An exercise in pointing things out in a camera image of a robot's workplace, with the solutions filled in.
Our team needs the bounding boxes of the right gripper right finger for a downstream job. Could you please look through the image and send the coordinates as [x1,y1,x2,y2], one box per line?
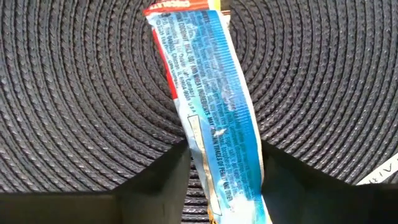
[261,141,359,224]

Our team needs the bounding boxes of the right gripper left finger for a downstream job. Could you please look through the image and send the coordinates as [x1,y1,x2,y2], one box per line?
[114,141,191,224]

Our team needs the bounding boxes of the blue red-topped granola bar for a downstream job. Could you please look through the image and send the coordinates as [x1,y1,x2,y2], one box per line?
[142,0,274,224]

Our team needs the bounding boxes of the white silver granola bar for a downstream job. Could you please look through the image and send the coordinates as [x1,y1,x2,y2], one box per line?
[356,152,398,187]

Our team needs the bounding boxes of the round dark woven placemat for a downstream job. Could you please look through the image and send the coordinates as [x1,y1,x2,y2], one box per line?
[0,0,398,224]

